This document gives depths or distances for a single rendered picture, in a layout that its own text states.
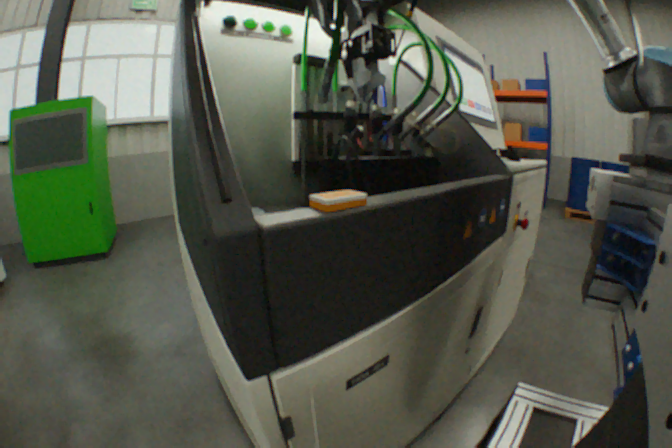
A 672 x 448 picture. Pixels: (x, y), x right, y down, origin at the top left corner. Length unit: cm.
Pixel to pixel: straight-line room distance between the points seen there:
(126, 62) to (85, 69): 68
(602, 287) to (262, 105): 95
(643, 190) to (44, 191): 353
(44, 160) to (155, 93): 215
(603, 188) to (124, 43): 487
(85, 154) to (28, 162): 70
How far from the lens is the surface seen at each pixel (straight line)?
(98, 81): 454
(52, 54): 438
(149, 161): 432
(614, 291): 65
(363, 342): 35
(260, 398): 31
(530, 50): 731
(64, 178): 300
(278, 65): 83
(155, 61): 453
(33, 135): 315
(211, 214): 21
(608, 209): 59
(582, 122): 696
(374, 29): 56
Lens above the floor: 101
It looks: 11 degrees down
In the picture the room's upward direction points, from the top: straight up
